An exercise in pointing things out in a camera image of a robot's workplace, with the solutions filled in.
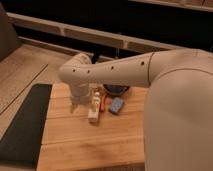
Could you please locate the orange marker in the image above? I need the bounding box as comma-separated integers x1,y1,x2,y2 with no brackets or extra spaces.
100,94,107,112

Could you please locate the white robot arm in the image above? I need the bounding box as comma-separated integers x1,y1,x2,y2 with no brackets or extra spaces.
59,48,213,171

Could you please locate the dark blue bowl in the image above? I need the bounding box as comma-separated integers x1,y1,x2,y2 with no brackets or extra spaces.
104,85,129,96

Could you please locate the black mat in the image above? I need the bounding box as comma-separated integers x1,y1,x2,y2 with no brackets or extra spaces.
0,84,52,166

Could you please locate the wooden shelf rail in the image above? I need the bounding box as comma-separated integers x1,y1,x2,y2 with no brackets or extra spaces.
7,12,181,53

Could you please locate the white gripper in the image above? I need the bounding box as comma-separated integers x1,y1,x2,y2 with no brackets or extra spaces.
69,83,91,113

